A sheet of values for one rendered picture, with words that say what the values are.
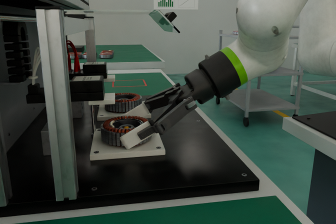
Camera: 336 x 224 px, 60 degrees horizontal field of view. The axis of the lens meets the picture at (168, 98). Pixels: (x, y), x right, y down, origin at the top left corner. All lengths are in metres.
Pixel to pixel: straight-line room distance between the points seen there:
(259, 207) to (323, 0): 0.61
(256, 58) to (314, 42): 0.34
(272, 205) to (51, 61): 0.40
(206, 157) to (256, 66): 0.22
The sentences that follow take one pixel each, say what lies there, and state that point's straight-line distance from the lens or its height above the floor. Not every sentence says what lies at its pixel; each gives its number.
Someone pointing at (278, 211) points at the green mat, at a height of 0.75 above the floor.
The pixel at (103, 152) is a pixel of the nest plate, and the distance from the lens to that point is 0.61.
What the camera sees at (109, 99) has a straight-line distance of 0.61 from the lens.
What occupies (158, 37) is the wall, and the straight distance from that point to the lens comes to 6.00.
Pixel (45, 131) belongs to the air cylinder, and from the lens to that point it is 0.63.
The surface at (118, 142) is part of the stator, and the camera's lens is 0.61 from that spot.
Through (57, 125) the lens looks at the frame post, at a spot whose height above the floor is 0.89.
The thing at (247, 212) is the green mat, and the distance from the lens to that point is 0.50.
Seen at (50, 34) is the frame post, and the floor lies 1.02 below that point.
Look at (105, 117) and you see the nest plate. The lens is 0.82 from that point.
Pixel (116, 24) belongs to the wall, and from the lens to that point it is 5.94.
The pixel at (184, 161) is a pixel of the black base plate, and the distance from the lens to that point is 0.58.
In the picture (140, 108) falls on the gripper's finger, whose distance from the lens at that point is 0.71.
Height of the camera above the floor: 1.03
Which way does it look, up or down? 14 degrees down
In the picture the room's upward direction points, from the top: straight up
